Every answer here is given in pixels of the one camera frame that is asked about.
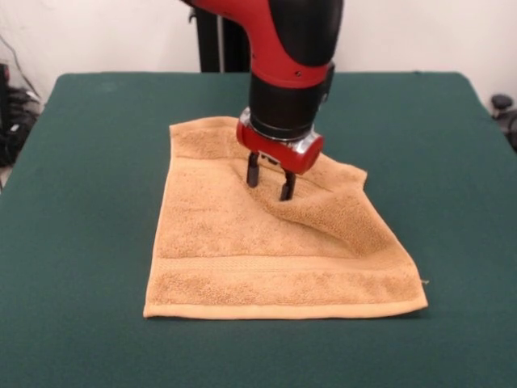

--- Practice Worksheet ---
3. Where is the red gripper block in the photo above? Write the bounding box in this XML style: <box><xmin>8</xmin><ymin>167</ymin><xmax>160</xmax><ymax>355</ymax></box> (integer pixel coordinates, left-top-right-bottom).
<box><xmin>236</xmin><ymin>120</ymin><xmax>326</xmax><ymax>202</ymax></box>

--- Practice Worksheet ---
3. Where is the tan terry towel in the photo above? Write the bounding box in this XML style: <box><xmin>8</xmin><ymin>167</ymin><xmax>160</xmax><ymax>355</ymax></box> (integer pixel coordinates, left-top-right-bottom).
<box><xmin>143</xmin><ymin>116</ymin><xmax>429</xmax><ymax>320</ymax></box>

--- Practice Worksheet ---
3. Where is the black stand behind table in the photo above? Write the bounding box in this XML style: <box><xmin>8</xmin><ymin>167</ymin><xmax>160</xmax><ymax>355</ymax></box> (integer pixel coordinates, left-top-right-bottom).
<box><xmin>193</xmin><ymin>7</ymin><xmax>254</xmax><ymax>74</ymax></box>

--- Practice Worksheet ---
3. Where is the dark green table cloth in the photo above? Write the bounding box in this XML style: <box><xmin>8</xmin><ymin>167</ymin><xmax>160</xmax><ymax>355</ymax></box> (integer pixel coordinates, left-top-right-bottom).
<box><xmin>0</xmin><ymin>71</ymin><xmax>517</xmax><ymax>388</ymax></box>

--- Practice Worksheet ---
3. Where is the dark tripod base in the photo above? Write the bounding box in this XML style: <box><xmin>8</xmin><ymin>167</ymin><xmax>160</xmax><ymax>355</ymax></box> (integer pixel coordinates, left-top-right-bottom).
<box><xmin>0</xmin><ymin>86</ymin><xmax>41</xmax><ymax>167</ymax></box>
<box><xmin>490</xmin><ymin>94</ymin><xmax>517</xmax><ymax>153</ymax></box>

